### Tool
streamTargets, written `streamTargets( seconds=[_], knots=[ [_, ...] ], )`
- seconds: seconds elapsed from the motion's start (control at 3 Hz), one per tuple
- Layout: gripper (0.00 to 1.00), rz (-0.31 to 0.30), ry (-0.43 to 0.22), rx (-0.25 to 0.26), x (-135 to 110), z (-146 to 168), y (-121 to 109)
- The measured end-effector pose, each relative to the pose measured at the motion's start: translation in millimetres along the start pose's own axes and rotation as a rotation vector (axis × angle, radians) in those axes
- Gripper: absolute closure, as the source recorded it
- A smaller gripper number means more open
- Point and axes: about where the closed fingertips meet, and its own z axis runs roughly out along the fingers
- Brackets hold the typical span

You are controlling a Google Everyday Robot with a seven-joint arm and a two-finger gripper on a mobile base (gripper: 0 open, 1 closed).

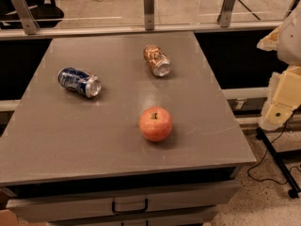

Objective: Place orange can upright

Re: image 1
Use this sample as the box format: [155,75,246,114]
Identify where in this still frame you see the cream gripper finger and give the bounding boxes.
[259,65,301,131]
[257,26,280,52]

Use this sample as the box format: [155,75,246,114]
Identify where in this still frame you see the orange soda can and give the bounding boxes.
[143,44,172,77]

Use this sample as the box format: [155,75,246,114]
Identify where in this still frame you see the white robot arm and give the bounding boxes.
[257,8,301,131]

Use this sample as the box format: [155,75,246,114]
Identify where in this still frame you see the blue soda can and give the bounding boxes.
[57,68,102,98]

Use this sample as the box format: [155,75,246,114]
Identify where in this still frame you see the dark desk in background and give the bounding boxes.
[234,0,300,22]

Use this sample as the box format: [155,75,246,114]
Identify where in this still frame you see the black floor stand base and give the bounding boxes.
[256,128,301,199]

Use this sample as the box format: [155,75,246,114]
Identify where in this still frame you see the red apple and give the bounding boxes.
[139,106,173,142]

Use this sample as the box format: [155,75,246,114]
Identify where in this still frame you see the black office chair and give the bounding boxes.
[0,0,64,29]

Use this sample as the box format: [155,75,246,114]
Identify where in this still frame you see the black cable on floor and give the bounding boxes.
[246,116,301,186]

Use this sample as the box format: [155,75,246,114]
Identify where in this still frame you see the right metal bracket post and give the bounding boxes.
[217,0,236,27]

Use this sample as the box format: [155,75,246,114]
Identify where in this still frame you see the metal bracket post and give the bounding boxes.
[217,0,236,27]
[10,0,40,35]
[143,0,154,30]

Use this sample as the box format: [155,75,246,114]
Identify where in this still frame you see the middle metal bracket post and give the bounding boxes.
[143,0,154,30]

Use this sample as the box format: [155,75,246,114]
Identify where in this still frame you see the left metal bracket post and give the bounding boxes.
[10,0,40,35]

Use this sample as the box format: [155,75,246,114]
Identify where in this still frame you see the grey drawer with black handle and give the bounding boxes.
[8,180,241,222]

